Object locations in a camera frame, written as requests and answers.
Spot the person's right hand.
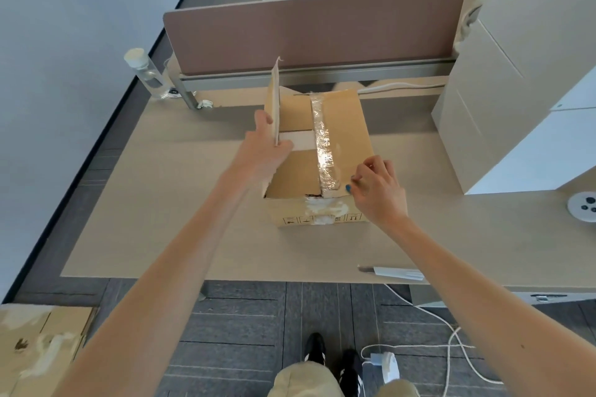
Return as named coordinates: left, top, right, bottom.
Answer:
left=346, top=154, right=410, bottom=228

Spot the white utility knife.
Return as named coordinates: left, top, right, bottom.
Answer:
left=357, top=265, right=425, bottom=282

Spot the grey metal bar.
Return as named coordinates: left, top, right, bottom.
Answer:
left=166, top=55, right=199, bottom=110

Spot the brown cardboard box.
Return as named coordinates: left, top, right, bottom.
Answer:
left=260, top=56, right=377, bottom=228
left=0, top=303, right=99, bottom=397

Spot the person's right forearm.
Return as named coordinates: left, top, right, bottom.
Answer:
left=381, top=215, right=596, bottom=397

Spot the white floor cable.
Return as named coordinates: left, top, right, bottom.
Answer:
left=361, top=282, right=506, bottom=397

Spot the person's left hand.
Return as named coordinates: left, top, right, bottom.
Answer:
left=235, top=109, right=295, bottom=188

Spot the white round floor object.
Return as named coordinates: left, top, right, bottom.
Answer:
left=370, top=351, right=399, bottom=383

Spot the mauve desk divider panel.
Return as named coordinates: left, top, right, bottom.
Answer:
left=163, top=0, right=466, bottom=93

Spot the white desk cable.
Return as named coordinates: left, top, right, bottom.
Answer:
left=356, top=81, right=448, bottom=95

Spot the clear bottle white cap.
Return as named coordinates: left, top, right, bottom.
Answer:
left=123, top=47, right=172, bottom=100

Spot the black striped shoe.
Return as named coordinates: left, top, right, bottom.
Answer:
left=303, top=332, right=326, bottom=365
left=338, top=349, right=364, bottom=397

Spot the white box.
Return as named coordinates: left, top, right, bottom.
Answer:
left=479, top=0, right=596, bottom=112
left=430, top=83, right=596, bottom=195
left=446, top=19, right=596, bottom=165
left=279, top=130, right=318, bottom=153

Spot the white handheld controller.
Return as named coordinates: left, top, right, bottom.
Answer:
left=567, top=192, right=596, bottom=224

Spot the person's left forearm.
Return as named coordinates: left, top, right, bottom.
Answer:
left=53, top=168, right=261, bottom=397

